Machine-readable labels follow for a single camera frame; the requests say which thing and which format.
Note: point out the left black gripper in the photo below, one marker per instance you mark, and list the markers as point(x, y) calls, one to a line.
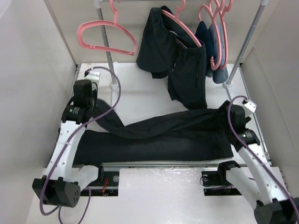
point(95, 92)

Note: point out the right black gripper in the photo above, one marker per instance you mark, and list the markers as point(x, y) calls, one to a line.
point(246, 119)

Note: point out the black trousers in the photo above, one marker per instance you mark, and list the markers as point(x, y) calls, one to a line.
point(162, 114)

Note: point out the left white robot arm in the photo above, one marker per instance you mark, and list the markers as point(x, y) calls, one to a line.
point(60, 185)

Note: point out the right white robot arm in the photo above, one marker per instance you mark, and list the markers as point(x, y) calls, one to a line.
point(270, 200)

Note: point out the pink hanger with jeans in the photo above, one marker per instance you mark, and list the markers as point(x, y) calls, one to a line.
point(210, 8)

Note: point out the pink hanger with shorts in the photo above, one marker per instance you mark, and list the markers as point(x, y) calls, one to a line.
point(176, 19)

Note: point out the light blue hanging jeans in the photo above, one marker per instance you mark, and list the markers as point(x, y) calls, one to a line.
point(219, 75)

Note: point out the hanging black shorts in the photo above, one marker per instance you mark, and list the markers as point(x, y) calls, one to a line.
point(158, 46)

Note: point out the dark navy hanging garment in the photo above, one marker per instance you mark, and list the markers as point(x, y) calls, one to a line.
point(203, 35)

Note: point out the grey clothes rack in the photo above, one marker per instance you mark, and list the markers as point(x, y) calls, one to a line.
point(226, 84)

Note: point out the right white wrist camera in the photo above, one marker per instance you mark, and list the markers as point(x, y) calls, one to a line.
point(249, 106)

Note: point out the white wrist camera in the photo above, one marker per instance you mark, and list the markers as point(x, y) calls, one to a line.
point(92, 75)
point(249, 106)

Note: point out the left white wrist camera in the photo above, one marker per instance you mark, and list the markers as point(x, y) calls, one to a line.
point(92, 75)

